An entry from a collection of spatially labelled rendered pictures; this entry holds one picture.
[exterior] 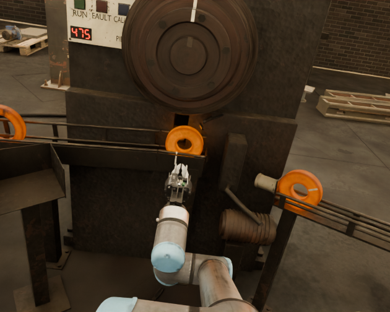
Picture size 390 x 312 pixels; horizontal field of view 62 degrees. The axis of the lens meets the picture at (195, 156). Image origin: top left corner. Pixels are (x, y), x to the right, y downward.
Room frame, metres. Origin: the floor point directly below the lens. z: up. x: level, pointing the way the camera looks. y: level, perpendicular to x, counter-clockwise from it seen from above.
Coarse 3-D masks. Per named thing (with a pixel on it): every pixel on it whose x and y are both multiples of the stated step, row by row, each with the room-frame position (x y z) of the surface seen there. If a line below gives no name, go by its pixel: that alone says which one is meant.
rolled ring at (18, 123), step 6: (0, 108) 1.15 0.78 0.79; (6, 108) 1.16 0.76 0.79; (0, 114) 1.15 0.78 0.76; (6, 114) 1.15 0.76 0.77; (12, 114) 1.15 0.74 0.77; (18, 114) 1.18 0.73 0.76; (12, 120) 1.15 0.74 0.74; (18, 120) 1.16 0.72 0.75; (18, 126) 1.15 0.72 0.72; (24, 126) 1.17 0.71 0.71; (18, 132) 1.15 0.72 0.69; (24, 132) 1.17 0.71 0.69; (12, 138) 1.15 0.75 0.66; (18, 138) 1.15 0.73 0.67
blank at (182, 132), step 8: (176, 128) 1.19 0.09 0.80; (184, 128) 1.18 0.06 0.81; (192, 128) 1.20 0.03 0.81; (168, 136) 1.18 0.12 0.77; (176, 136) 1.18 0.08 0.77; (184, 136) 1.18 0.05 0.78; (192, 136) 1.18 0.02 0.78; (200, 136) 1.19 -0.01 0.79; (168, 144) 1.18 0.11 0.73; (176, 144) 1.19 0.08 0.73; (192, 144) 1.18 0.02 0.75; (200, 144) 1.18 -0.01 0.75; (184, 152) 1.18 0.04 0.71; (192, 152) 1.18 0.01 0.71; (200, 152) 1.18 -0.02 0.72
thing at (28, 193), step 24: (48, 144) 1.06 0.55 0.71; (0, 168) 0.96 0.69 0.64; (24, 168) 1.01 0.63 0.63; (48, 168) 1.06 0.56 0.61; (0, 192) 0.89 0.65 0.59; (24, 192) 0.90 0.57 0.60; (48, 192) 0.92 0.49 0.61; (24, 216) 0.88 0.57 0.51; (24, 288) 0.96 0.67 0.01; (48, 288) 0.91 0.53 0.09
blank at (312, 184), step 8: (288, 176) 1.05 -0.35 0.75; (296, 176) 1.04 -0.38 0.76; (304, 176) 1.02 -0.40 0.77; (312, 176) 1.02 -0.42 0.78; (280, 184) 1.06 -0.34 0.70; (288, 184) 1.04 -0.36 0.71; (304, 184) 1.02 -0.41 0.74; (312, 184) 1.00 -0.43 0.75; (320, 184) 1.01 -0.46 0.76; (280, 192) 1.05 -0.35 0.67; (288, 192) 1.04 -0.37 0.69; (312, 192) 1.00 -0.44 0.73; (320, 192) 0.99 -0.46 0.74; (288, 200) 1.03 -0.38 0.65; (304, 200) 1.01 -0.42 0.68; (312, 200) 0.99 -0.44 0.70; (320, 200) 0.99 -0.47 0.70; (296, 208) 1.01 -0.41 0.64; (312, 208) 0.99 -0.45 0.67
